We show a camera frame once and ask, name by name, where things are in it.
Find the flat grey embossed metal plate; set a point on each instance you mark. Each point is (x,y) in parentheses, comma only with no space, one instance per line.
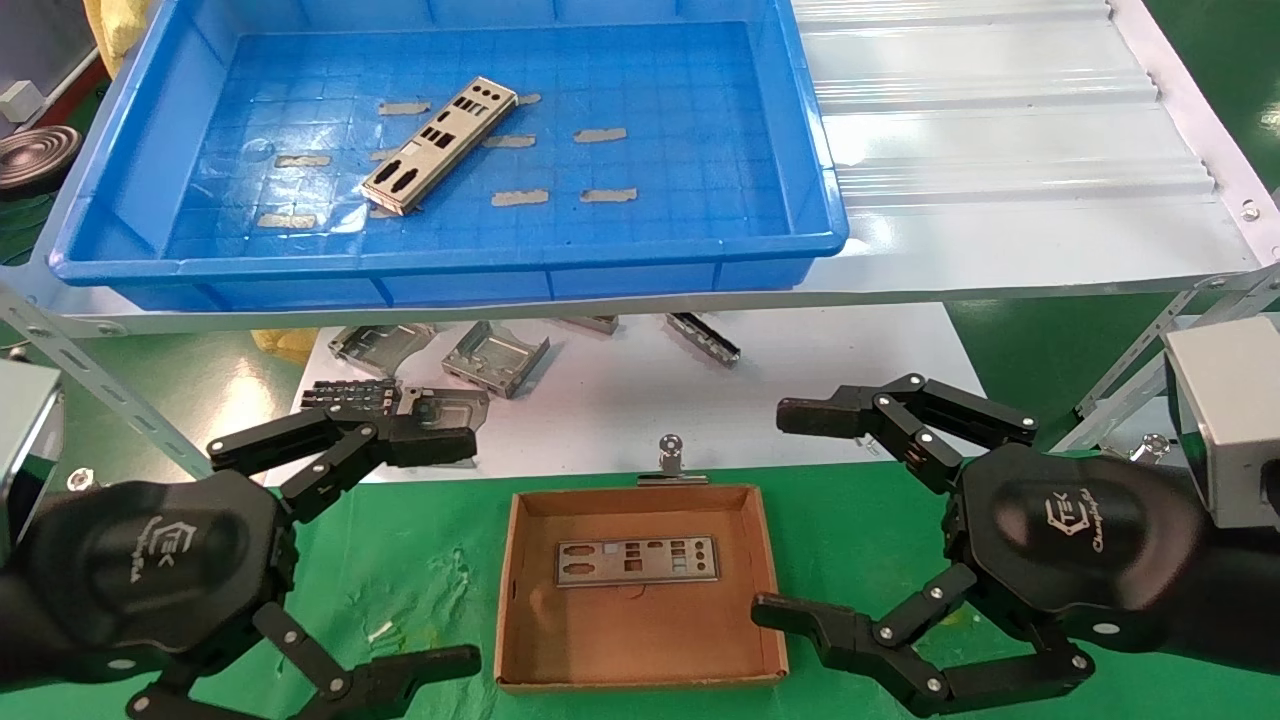
(455,408)

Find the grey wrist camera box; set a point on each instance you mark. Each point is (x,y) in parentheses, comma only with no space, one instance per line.
(1225,400)
(25,430)

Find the yellow plastic bag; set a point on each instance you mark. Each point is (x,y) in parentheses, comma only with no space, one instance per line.
(285,342)
(120,30)

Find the blue plastic tray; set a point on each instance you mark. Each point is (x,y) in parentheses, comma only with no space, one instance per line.
(700,150)

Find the silver sheet metal bracket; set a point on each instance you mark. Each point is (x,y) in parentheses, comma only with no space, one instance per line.
(385,348)
(495,360)

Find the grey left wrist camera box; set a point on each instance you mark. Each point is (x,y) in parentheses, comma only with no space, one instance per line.
(25,430)

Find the silver rail with black inside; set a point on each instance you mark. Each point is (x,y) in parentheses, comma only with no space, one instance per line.
(705,340)

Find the black comb shaped part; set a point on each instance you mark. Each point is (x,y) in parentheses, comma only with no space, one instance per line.
(350,395)

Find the green table cloth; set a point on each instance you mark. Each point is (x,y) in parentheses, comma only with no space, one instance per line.
(420,560)

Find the small silver metal piece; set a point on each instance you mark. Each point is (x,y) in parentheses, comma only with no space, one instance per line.
(595,324)

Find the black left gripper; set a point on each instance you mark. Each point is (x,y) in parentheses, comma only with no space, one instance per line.
(150,570)

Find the small white block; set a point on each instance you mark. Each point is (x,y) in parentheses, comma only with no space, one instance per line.
(15,100)

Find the perforated grey shelf post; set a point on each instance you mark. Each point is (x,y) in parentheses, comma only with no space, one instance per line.
(90,380)
(1150,350)

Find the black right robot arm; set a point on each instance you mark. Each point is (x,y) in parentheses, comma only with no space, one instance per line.
(1240,600)

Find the black round ribbed disc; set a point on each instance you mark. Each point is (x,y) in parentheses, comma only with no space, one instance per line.
(35,155)

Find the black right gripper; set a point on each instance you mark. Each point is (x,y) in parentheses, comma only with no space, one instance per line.
(1070,540)

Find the shallow brown cardboard box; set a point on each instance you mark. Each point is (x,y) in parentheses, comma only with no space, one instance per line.
(640,640)

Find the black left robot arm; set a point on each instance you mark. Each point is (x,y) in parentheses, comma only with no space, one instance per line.
(10,630)

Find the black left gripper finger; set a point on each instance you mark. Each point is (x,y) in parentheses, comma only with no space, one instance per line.
(420,445)

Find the white metal shelf deck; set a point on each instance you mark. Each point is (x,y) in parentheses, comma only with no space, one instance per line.
(1000,150)

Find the silver perforated IO shield plate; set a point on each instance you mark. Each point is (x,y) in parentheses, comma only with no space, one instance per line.
(430,160)
(705,560)

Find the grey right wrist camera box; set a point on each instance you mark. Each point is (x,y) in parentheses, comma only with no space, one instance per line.
(1225,400)

